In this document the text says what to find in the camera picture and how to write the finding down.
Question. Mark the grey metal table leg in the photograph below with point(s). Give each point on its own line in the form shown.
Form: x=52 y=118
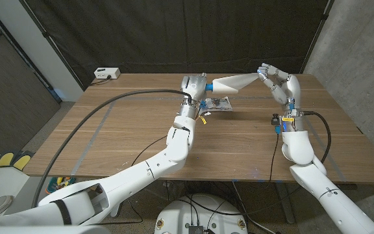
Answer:
x=284 y=201
x=115 y=211

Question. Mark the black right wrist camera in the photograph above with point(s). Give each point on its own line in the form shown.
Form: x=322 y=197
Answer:
x=275 y=121

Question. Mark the white robot torso edge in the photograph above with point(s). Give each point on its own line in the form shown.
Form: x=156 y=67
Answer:
x=44 y=230

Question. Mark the white floor platform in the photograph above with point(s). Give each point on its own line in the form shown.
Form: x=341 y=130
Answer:
x=18 y=191

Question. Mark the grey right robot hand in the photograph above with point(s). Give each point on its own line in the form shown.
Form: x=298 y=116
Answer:
x=287 y=87

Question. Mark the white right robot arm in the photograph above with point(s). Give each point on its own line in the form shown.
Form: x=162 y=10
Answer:
x=320 y=185

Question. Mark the black backdrop stand pole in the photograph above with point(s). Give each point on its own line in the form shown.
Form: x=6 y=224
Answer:
x=317 y=34
x=45 y=32

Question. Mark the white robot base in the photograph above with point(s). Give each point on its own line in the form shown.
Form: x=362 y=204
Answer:
x=180 y=214

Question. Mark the white power strip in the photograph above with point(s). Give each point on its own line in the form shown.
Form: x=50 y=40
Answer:
x=107 y=73

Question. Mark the printed plastic package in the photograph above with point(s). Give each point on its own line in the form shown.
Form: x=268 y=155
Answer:
x=221 y=104

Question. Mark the black fabric backdrop curtain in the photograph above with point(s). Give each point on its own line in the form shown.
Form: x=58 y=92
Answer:
x=206 y=32

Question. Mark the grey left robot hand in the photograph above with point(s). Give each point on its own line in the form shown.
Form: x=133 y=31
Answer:
x=194 y=89

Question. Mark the colourful green orange shoe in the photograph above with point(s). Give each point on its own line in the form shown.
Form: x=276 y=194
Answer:
x=58 y=185

